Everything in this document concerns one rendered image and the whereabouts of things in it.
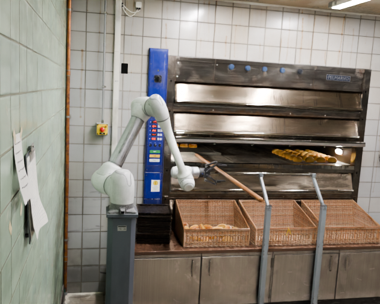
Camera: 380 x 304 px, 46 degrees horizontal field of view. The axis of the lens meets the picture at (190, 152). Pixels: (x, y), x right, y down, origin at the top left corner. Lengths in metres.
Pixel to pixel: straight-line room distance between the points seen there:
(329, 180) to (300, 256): 0.93
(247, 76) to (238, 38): 0.34
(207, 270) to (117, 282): 0.86
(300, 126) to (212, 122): 0.84
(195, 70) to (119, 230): 1.62
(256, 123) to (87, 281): 2.05
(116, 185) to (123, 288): 0.70
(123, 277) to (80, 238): 1.02
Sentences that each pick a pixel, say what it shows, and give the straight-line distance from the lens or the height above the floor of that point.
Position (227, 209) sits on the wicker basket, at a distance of 4.07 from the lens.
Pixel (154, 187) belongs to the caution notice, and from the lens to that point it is 3.90.
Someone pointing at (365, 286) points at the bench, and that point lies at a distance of 4.32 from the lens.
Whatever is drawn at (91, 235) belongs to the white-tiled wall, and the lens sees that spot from 4.01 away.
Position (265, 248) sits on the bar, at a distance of 3.68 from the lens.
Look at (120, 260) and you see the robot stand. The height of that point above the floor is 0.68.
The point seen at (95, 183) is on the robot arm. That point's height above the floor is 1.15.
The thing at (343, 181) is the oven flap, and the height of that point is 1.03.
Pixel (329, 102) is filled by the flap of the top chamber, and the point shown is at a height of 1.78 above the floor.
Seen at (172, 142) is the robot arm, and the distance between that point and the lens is 3.19.
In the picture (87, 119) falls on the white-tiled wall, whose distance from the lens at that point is 3.80.
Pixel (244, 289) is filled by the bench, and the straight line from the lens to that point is 3.82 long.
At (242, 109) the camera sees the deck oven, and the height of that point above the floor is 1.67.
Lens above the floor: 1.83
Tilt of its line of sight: 8 degrees down
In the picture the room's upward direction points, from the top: 3 degrees clockwise
